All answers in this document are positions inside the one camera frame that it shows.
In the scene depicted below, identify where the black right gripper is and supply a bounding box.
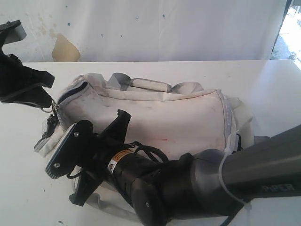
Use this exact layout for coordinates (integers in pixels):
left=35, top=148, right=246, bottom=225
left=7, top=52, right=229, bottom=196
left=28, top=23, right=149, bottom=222
left=69, top=109, right=146, bottom=206

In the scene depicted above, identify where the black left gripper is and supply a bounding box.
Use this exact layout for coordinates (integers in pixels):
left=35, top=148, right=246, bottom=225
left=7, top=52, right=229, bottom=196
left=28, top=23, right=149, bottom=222
left=0, top=53, right=54, bottom=108

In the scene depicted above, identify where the white fabric backpack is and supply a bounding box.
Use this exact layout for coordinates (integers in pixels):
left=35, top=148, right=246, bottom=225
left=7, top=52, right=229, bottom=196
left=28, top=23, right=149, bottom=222
left=33, top=72, right=257, bottom=215

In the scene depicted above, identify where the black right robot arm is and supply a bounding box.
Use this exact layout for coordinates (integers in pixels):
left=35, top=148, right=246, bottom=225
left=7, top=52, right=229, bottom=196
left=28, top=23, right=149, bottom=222
left=70, top=110, right=301, bottom=226

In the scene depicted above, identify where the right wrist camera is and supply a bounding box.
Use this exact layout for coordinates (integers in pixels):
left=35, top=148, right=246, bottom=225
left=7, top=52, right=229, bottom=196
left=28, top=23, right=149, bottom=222
left=45, top=120, right=93, bottom=179

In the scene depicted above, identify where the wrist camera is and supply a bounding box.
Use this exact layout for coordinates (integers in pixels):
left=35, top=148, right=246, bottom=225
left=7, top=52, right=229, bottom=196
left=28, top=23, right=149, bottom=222
left=45, top=120, right=93, bottom=179
left=0, top=20, right=27, bottom=47

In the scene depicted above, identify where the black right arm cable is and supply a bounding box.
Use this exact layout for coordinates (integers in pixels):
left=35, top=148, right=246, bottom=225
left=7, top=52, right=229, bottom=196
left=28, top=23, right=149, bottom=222
left=131, top=140, right=170, bottom=163

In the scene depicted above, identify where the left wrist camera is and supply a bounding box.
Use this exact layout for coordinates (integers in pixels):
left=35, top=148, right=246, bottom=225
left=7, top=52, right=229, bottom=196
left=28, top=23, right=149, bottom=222
left=0, top=20, right=27, bottom=47

